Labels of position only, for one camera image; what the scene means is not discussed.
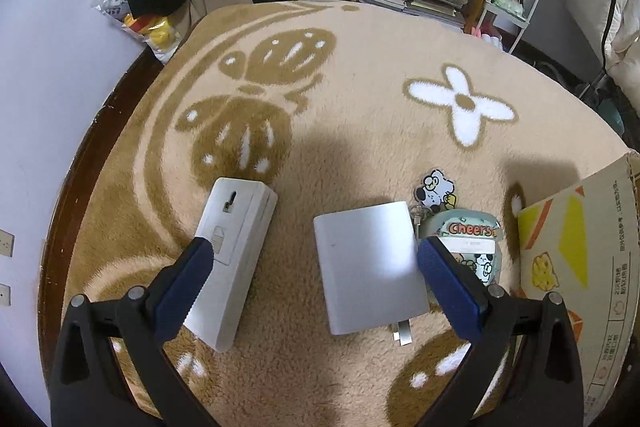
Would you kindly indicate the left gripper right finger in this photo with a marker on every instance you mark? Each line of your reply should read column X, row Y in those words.
column 545, row 387

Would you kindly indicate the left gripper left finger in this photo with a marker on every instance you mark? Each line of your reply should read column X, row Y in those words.
column 87, row 386

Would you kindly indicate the cardboard box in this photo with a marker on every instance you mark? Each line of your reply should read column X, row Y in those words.
column 583, row 243

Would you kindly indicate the cartoon earbuds case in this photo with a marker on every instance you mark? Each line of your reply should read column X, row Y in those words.
column 472, row 237

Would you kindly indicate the large white power adapter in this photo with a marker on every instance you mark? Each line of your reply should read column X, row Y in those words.
column 370, row 276

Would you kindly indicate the plastic snack bag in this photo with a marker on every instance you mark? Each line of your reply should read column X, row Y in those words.
column 156, row 32

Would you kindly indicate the cream duvet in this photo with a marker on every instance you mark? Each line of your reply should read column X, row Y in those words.
column 612, row 30

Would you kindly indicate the wall socket lower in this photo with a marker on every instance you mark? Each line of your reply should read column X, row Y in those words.
column 5, row 295

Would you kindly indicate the wall socket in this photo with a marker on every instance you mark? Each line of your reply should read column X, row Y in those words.
column 6, row 243
column 5, row 295

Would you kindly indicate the wall socket upper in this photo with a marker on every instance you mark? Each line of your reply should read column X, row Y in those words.
column 6, row 243

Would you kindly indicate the white rectangular wall device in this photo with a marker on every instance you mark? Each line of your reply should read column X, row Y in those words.
column 235, row 221

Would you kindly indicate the dog keychain charm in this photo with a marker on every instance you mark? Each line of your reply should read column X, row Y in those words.
column 436, row 192

